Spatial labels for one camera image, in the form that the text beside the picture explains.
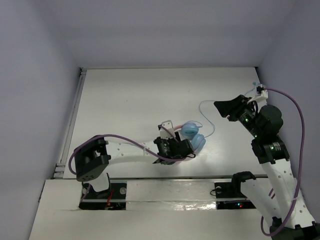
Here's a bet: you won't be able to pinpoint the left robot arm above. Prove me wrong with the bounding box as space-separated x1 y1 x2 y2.
68 134 197 199

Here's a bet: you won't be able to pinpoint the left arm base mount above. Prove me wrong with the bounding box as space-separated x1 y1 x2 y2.
78 182 127 211

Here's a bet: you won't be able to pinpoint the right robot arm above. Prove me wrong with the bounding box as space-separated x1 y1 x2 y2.
213 90 320 240

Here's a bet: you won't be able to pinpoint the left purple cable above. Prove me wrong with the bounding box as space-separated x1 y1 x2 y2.
68 126 191 176

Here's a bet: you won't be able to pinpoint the aluminium side rail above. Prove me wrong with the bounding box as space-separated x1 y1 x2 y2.
52 67 87 179

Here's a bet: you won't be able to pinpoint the blue pink cat-ear headphones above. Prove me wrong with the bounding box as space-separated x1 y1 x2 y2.
173 121 206 155

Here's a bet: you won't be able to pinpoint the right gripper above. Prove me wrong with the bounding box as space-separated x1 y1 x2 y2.
213 94 263 138

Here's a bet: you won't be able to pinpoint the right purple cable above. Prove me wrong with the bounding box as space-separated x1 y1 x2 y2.
260 85 305 237

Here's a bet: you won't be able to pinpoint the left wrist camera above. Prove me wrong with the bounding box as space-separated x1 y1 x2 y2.
157 120 176 139

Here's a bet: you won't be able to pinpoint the purple cable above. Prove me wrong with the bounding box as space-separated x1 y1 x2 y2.
68 126 191 176
260 85 305 237

